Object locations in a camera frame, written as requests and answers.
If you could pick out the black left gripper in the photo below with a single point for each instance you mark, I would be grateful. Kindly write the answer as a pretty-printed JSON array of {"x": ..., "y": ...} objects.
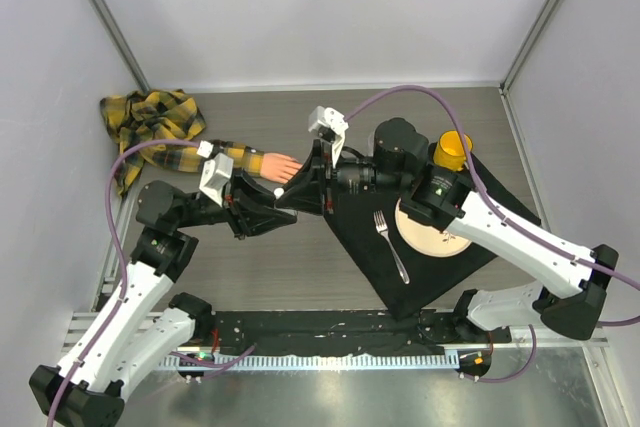
[{"x": 239, "y": 210}]

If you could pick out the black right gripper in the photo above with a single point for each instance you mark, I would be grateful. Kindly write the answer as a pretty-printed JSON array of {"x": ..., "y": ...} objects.
[{"x": 302, "y": 193}]

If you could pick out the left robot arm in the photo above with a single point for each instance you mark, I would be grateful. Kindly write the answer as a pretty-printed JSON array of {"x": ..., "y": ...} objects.
[{"x": 91, "y": 384}]

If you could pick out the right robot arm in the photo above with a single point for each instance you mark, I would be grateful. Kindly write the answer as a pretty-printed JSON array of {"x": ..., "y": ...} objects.
[{"x": 568, "y": 284}]

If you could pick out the mannequin hand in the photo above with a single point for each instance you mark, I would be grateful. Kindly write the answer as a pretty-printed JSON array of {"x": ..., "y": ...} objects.
[{"x": 279, "y": 168}]

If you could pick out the silver fork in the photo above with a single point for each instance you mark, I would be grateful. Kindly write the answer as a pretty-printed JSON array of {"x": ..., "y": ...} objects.
[{"x": 383, "y": 230}]

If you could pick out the pink cream plate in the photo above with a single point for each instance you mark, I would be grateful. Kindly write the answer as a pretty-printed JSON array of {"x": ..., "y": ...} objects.
[{"x": 426, "y": 239}]

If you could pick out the black scalloped placemat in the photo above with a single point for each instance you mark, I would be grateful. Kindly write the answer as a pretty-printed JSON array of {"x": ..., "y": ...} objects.
[{"x": 359, "y": 188}]

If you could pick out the yellow mug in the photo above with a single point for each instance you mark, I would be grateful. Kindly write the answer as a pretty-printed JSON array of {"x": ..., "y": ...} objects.
[{"x": 449, "y": 152}]

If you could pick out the yellow plaid shirt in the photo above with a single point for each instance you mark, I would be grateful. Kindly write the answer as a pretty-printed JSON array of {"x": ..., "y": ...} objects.
[{"x": 140, "y": 117}]

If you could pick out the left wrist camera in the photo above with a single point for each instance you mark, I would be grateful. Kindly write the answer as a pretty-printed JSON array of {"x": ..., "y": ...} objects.
[{"x": 216, "y": 172}]

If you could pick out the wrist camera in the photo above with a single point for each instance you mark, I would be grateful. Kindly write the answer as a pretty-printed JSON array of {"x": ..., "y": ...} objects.
[
  {"x": 216, "y": 172},
  {"x": 329, "y": 125}
]

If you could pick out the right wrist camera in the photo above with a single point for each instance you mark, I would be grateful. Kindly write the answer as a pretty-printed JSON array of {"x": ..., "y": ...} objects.
[{"x": 329, "y": 125}]

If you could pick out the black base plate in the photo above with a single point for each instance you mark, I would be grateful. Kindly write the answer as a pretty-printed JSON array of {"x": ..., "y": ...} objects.
[{"x": 339, "y": 333}]

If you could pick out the white cable duct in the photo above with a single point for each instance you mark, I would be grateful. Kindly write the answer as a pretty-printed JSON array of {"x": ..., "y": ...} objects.
[{"x": 447, "y": 361}]

